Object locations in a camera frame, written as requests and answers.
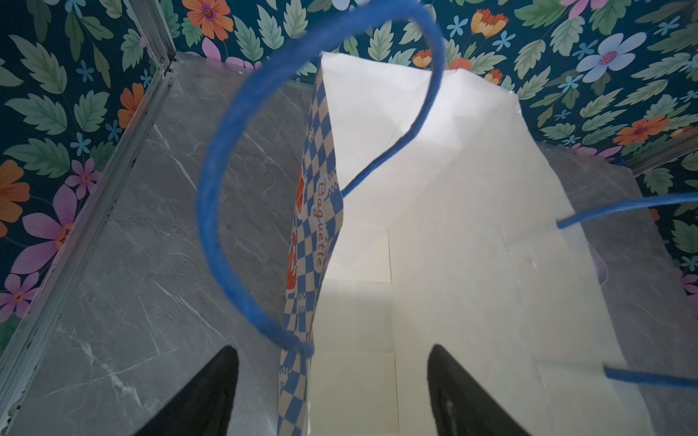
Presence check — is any blue checkered paper bag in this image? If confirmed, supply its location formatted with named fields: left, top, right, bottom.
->
left=196, top=1, right=697, bottom=435

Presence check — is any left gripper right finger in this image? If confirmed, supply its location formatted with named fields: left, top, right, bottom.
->
left=427, top=344, right=529, bottom=436

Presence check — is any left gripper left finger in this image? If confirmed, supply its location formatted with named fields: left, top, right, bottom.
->
left=136, top=345, right=239, bottom=436

